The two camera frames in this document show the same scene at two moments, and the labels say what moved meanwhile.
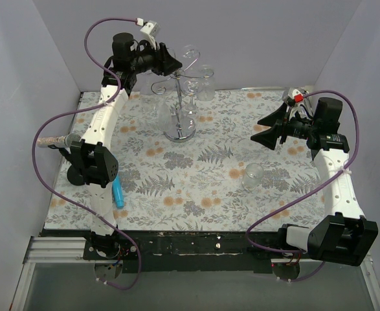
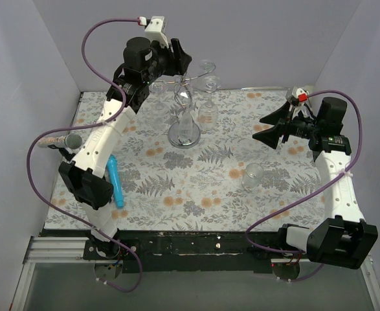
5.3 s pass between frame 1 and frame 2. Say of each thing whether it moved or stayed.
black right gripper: stayed
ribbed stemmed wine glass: moved
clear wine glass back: moved
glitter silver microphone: stayed
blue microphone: stayed
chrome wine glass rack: moved
